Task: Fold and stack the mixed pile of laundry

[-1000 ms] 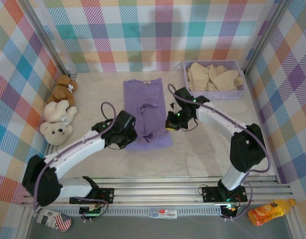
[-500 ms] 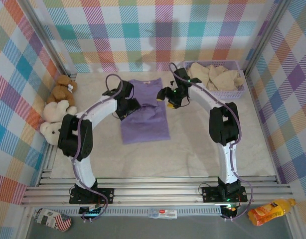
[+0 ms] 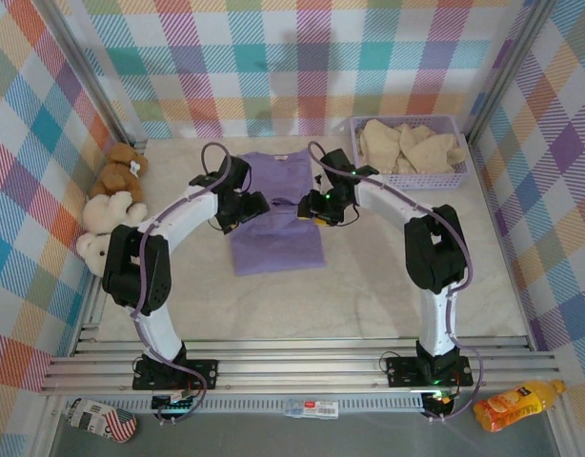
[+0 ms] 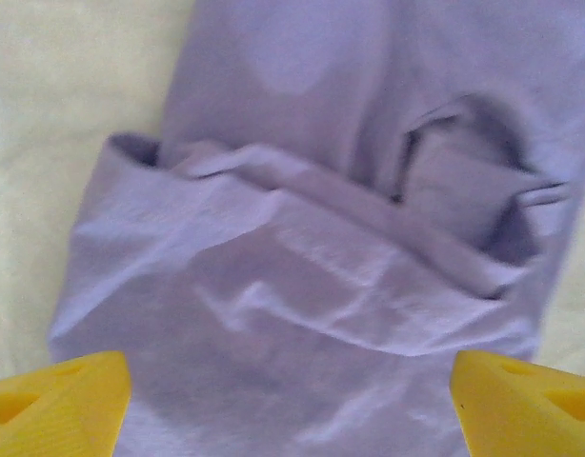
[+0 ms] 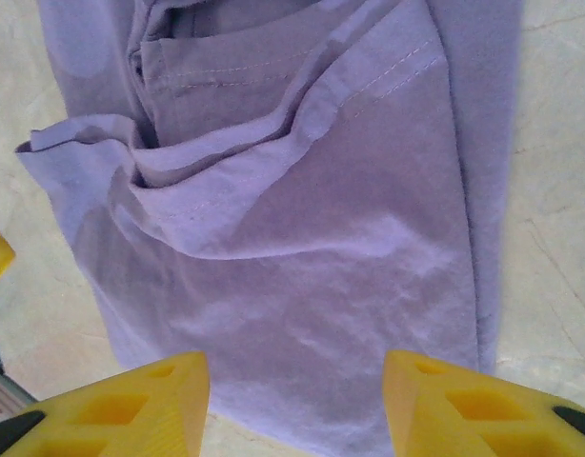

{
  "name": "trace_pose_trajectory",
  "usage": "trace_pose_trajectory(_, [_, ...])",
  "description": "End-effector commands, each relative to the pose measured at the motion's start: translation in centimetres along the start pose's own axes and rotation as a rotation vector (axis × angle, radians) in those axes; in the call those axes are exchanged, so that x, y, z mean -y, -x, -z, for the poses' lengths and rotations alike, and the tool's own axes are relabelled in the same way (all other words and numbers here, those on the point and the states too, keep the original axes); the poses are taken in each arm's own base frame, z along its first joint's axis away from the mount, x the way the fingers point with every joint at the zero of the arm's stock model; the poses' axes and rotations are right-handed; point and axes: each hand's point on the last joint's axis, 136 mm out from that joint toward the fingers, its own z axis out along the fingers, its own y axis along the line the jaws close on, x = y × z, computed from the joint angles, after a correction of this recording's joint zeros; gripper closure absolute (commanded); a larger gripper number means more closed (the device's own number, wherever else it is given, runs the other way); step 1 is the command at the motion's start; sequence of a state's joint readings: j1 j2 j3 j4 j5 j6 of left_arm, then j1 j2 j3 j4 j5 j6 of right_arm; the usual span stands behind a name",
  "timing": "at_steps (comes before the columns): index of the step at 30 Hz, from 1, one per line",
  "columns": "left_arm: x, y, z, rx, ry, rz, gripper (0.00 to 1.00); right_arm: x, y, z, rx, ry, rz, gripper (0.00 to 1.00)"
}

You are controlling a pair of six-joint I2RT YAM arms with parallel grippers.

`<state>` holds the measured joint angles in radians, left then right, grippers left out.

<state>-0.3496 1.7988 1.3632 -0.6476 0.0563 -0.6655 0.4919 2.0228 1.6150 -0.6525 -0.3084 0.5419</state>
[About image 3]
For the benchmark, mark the purple t-shirt with script print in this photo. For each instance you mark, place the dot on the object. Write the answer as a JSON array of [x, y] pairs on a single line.
[[278, 247]]

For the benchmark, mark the purple plastic basket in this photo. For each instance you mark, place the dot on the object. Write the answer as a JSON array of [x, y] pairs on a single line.
[[435, 181]]

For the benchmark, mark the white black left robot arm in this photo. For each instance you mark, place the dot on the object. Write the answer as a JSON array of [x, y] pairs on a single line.
[[187, 219]]

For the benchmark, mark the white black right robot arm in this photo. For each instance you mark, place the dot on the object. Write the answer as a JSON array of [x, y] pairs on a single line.
[[392, 204]]

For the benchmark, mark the brown teddy bear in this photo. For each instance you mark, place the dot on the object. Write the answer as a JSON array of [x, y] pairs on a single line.
[[116, 173]]

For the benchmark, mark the cream teddy bear without face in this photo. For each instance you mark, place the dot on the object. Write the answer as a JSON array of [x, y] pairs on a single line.
[[106, 214]]

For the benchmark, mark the cream teddy bear black nose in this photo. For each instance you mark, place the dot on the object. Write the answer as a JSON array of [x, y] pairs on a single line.
[[92, 247]]

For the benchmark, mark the clear packet with red label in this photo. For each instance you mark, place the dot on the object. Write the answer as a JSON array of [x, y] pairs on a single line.
[[314, 407]]

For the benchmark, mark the left controller circuit board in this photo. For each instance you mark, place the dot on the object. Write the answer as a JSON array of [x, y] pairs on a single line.
[[173, 403]]

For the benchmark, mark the controller circuit board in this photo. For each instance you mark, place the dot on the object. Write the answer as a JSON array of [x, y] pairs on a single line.
[[173, 403], [440, 402]]

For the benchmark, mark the right controller circuit board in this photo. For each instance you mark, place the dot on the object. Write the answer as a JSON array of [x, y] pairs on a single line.
[[440, 402]]

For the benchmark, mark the flag print fabric pouch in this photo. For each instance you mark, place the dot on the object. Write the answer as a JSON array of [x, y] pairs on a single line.
[[97, 419]]

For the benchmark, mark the orange juice bottle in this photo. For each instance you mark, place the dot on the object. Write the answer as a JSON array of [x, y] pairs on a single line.
[[511, 404]]

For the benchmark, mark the aluminium rail frame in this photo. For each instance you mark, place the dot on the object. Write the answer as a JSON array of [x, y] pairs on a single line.
[[297, 366]]

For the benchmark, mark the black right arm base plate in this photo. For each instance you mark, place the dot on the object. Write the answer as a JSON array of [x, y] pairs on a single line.
[[402, 371]]

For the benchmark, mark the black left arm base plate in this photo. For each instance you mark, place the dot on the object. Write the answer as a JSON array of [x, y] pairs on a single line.
[[202, 373]]

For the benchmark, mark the aluminium corner post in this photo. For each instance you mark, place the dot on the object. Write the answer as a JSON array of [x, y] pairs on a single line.
[[87, 71], [507, 66]]

